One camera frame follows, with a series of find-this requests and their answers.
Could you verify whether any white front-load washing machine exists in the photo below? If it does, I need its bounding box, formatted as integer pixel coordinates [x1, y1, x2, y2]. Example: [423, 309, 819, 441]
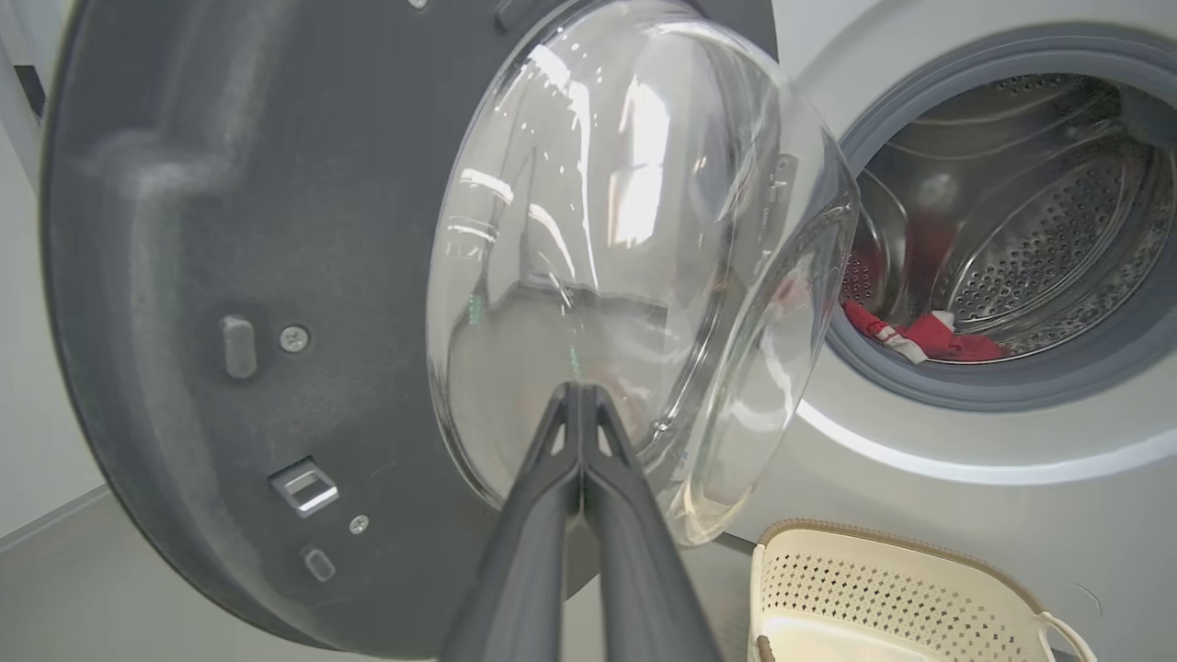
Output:
[726, 0, 1177, 662]

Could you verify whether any cream perforated laundry basket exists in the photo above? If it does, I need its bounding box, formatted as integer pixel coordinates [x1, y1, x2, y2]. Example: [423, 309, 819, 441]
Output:
[747, 519, 1100, 662]

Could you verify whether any grey washing machine door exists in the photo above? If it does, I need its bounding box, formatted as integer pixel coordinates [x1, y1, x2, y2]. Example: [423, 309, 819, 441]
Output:
[39, 0, 861, 661]

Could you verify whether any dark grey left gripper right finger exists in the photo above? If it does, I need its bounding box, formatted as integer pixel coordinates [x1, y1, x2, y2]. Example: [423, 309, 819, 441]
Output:
[579, 383, 724, 662]

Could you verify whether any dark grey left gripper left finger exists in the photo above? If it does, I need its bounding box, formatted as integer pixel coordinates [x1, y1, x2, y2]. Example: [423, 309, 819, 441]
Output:
[440, 382, 585, 662]

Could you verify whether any red and white jersey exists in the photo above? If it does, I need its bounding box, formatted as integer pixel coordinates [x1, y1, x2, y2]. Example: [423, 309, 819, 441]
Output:
[841, 299, 1010, 366]

